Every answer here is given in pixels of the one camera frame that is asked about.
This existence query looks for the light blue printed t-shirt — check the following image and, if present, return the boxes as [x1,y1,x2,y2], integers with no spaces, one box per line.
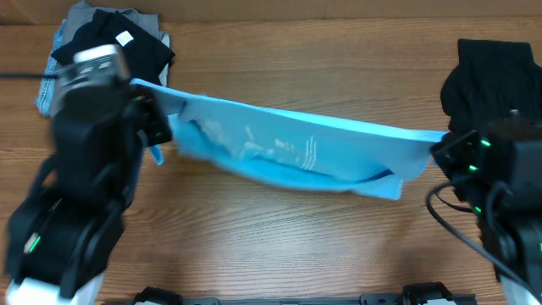
[132,79,444,200]

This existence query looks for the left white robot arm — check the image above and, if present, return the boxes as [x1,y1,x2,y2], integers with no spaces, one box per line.
[5,85,172,304]

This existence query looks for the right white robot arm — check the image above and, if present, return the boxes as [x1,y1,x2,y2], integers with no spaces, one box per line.
[425,109,541,304]

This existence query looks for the folded black shirt with tag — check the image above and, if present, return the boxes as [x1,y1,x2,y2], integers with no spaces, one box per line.
[52,9,174,85]

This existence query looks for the black garment on right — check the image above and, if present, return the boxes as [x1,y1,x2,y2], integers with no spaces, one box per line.
[440,39,541,133]

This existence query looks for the folded light blue jeans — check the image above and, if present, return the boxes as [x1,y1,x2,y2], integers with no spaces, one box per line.
[34,19,66,116]

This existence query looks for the folded grey garment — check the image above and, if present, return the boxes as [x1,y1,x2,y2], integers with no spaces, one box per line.
[55,1,171,86]

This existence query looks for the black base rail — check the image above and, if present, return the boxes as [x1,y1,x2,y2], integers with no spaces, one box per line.
[105,282,478,305]

